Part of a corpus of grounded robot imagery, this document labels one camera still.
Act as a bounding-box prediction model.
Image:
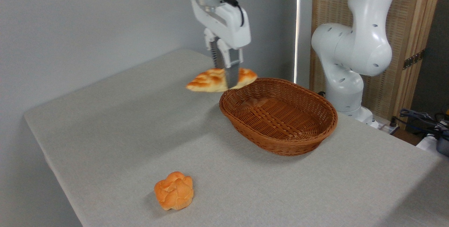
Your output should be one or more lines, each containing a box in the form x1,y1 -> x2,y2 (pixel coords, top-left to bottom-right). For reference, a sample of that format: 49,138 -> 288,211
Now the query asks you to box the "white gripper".
190,0 -> 252,89

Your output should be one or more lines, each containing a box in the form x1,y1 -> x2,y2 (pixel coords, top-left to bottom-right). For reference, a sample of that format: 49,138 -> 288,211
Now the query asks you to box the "braided bread loaf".
185,67 -> 259,93

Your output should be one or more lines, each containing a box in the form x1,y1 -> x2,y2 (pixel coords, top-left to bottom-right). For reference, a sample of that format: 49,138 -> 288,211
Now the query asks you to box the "round orange bread roll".
154,171 -> 194,211

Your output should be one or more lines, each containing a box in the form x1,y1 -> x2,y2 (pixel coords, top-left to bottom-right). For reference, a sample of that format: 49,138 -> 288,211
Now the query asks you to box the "brown wicker basket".
219,78 -> 339,156

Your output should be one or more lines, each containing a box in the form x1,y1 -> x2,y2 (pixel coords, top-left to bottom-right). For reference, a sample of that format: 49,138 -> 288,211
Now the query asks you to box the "black metal screen hinge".
402,49 -> 426,70

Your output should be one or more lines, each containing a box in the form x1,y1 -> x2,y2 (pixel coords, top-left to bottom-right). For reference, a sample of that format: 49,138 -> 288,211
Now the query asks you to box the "wooden folding screen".
310,0 -> 444,130

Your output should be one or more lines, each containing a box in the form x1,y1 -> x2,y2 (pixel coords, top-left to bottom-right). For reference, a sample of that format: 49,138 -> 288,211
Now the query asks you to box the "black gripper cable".
221,0 -> 245,27

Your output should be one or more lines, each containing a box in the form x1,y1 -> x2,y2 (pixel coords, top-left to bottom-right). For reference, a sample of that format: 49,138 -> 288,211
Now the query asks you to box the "white vertical wall trim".
294,0 -> 302,84

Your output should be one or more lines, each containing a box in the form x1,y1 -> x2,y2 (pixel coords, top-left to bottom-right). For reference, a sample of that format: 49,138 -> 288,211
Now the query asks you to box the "blue and black cable bundle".
391,108 -> 449,140

